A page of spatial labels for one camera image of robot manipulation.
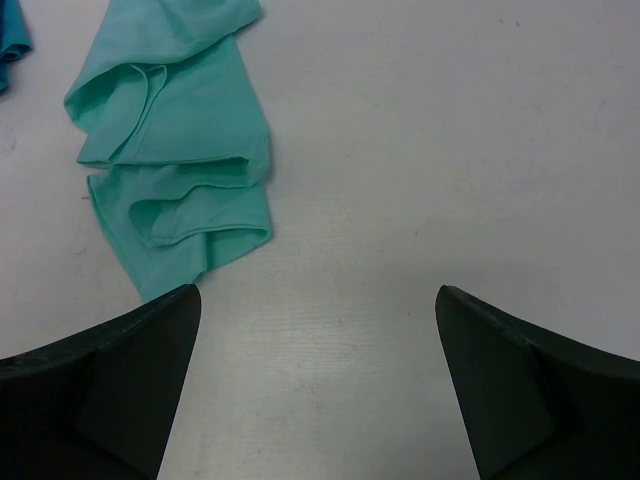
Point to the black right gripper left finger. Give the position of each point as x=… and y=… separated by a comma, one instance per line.
x=100, y=404

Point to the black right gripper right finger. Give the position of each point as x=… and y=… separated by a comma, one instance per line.
x=537, y=404

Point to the mint green t-shirt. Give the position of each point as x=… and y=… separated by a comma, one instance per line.
x=176, y=137

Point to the folded teal t-shirt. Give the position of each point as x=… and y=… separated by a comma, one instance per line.
x=15, y=38

